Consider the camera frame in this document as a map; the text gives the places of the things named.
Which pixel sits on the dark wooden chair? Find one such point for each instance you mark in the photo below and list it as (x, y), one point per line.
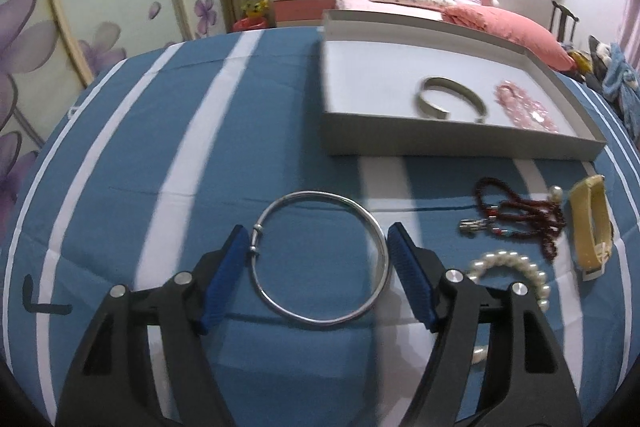
(565, 19)

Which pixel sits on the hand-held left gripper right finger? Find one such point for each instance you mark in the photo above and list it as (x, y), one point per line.
(412, 277)

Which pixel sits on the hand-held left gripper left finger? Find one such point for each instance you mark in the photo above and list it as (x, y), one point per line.
(225, 277)

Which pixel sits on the blue white striped blanket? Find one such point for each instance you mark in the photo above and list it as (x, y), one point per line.
(125, 157)

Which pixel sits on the folded pink quilt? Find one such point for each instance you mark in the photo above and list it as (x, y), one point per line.
(515, 32)

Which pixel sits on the red bin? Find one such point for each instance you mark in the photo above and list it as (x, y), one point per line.
(248, 25)

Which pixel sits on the flower print sliding wardrobe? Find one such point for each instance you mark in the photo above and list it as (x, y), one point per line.
(100, 7)

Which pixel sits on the grey shallow cardboard tray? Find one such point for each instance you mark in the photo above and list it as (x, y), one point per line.
(370, 72)

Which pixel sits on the blue fluffy garment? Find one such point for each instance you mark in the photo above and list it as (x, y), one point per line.
(622, 77)

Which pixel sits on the pink and white nightstand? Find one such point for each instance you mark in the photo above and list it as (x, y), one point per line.
(300, 9)

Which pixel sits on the cream yellow bangle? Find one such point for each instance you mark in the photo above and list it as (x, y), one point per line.
(580, 227)

